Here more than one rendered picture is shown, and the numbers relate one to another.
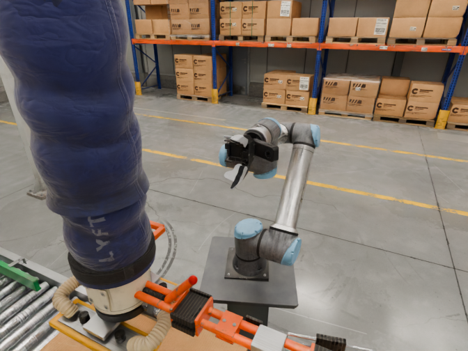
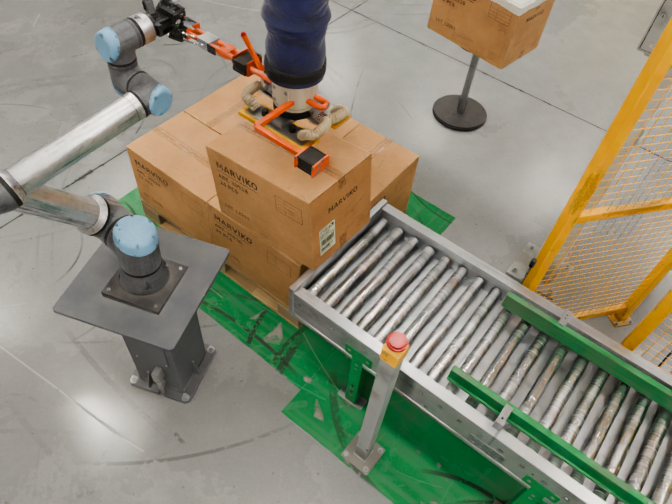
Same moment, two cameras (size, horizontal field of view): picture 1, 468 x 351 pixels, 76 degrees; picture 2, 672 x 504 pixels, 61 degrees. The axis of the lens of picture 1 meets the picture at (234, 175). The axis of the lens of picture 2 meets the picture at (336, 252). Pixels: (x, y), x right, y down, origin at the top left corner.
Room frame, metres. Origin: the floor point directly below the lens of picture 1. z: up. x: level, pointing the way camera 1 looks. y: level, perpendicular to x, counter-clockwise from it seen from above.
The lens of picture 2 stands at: (2.43, 0.81, 2.63)
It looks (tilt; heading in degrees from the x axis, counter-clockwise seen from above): 52 degrees down; 188
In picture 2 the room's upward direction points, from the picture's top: 6 degrees clockwise
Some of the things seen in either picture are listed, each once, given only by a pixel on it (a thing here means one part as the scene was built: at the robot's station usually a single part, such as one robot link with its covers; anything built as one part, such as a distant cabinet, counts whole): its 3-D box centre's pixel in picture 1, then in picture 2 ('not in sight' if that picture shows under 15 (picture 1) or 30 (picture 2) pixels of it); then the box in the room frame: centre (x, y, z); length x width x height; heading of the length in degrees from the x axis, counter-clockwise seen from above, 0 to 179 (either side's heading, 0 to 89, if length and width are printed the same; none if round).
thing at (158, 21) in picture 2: (244, 147); (164, 19); (0.89, -0.03, 1.63); 0.12 x 0.09 x 0.08; 154
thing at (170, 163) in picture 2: not in sight; (275, 177); (0.22, 0.11, 0.34); 1.20 x 1.00 x 0.40; 65
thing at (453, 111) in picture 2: not in sight; (469, 78); (-1.14, 1.10, 0.31); 0.40 x 0.40 x 0.62
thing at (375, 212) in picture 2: not in sight; (341, 245); (0.78, 0.60, 0.58); 0.70 x 0.03 x 0.06; 155
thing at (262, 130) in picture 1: (255, 138); (141, 27); (0.96, -0.07, 1.63); 0.09 x 0.05 x 0.10; 64
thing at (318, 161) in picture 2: not in sight; (311, 160); (1.03, 0.50, 1.29); 0.09 x 0.08 x 0.05; 155
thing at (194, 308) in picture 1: (191, 310); (247, 62); (0.55, 0.11, 1.29); 0.10 x 0.08 x 0.06; 155
